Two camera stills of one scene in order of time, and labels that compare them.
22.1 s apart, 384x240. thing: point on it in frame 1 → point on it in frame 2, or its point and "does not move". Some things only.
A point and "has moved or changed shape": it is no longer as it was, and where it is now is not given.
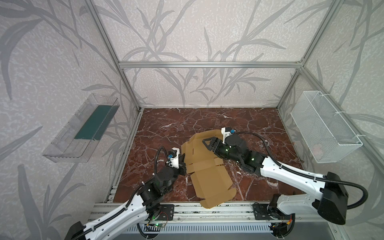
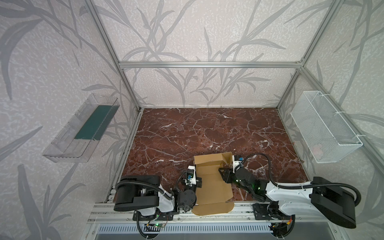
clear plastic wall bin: [76, 138] does not move
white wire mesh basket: [325, 134] does not move
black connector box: [278, 228] does not move
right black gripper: [219, 147] → [226, 174]
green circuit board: [158, 224] does not move
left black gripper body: [181, 162] → [196, 182]
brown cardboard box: [210, 176] has moved or changed shape
